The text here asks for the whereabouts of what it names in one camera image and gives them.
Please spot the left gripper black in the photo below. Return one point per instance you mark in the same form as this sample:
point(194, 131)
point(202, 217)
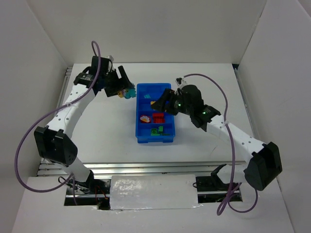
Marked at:
point(114, 82)

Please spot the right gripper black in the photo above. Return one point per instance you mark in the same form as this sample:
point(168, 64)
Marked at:
point(170, 102)

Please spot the long teal lego brick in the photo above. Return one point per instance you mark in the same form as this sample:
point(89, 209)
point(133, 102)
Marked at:
point(132, 91)

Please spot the teal printed lego block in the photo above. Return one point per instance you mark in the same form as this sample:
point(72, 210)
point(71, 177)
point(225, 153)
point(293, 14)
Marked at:
point(126, 94)

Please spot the red sloped lego piece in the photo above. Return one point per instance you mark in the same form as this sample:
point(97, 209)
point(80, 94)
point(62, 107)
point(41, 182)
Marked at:
point(159, 120)

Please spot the red flower lego brick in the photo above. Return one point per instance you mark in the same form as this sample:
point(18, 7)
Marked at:
point(145, 119)

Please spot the small green lego brick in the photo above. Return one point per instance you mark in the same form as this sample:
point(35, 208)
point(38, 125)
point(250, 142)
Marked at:
point(154, 132)

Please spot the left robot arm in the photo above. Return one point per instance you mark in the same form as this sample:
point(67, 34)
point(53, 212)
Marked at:
point(54, 141)

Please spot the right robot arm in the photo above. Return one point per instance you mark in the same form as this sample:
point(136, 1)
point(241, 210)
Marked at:
point(262, 160)

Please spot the blue divided plastic tray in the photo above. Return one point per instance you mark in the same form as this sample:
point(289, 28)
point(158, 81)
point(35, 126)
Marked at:
point(152, 125)

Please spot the white foil cover panel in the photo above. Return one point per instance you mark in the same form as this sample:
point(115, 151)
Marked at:
point(153, 192)

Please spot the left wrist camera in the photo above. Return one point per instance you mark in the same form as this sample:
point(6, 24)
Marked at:
point(110, 58)

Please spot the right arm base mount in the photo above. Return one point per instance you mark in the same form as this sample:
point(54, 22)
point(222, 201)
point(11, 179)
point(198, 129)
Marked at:
point(209, 190)

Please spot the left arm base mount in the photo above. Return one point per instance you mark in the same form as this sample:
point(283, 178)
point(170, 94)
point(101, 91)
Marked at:
point(98, 195)

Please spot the aluminium frame rail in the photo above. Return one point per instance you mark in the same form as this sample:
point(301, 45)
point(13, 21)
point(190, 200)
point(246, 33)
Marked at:
point(152, 168)

